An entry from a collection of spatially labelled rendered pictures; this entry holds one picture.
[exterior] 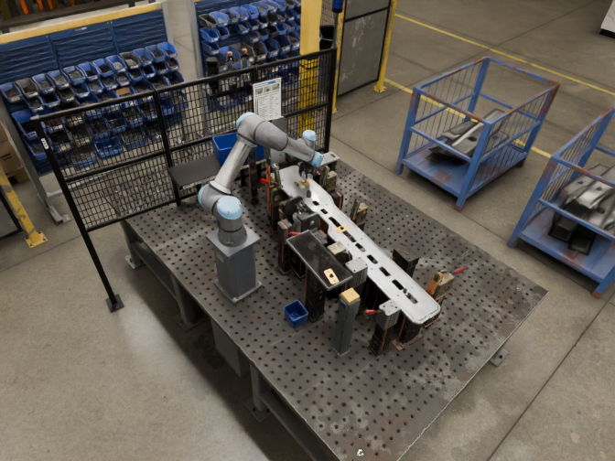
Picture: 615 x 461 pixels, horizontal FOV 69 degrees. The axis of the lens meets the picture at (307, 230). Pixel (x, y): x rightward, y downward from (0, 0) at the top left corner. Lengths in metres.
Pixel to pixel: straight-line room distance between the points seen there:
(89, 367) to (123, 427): 0.51
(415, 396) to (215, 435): 1.26
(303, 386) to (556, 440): 1.72
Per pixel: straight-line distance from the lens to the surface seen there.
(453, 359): 2.52
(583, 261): 4.23
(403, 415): 2.29
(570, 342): 3.83
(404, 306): 2.24
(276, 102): 3.14
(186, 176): 2.90
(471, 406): 3.24
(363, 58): 5.85
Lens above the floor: 2.75
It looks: 44 degrees down
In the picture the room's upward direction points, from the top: 3 degrees clockwise
